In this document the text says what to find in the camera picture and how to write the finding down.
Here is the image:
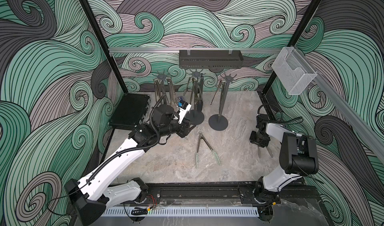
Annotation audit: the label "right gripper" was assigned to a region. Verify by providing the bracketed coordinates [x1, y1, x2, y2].
[248, 130, 269, 147]

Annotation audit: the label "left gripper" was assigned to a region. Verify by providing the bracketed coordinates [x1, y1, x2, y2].
[156, 115, 195, 139]

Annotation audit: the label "steel tongs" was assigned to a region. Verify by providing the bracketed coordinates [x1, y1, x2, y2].
[258, 147, 274, 159]
[210, 80, 226, 116]
[154, 79, 167, 104]
[183, 77, 192, 96]
[191, 77, 200, 105]
[166, 77, 178, 111]

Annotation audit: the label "grey utensil stand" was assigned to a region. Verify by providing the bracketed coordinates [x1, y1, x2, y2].
[209, 73, 237, 131]
[187, 69, 205, 126]
[154, 72, 178, 111]

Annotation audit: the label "black tongs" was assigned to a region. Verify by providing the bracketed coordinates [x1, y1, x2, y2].
[196, 76, 204, 112]

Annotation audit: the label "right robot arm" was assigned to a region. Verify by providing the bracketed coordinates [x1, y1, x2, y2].
[250, 104, 319, 205]

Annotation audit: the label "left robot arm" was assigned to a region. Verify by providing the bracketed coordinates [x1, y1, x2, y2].
[65, 100, 193, 226]

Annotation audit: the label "green tipped tongs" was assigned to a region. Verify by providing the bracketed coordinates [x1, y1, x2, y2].
[195, 131, 222, 169]

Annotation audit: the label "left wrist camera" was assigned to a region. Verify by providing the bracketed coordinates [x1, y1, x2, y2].
[177, 96, 192, 124]

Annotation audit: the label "black wall shelf rack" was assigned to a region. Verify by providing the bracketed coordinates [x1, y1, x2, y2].
[179, 49, 244, 69]

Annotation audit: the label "clear plastic wall bin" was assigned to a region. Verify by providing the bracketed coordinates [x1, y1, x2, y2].
[272, 47, 318, 95]

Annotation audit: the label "aluminium rail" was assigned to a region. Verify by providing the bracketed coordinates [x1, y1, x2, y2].
[108, 47, 283, 55]

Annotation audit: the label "white slotted cable duct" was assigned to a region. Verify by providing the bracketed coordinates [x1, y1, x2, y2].
[101, 206, 260, 218]

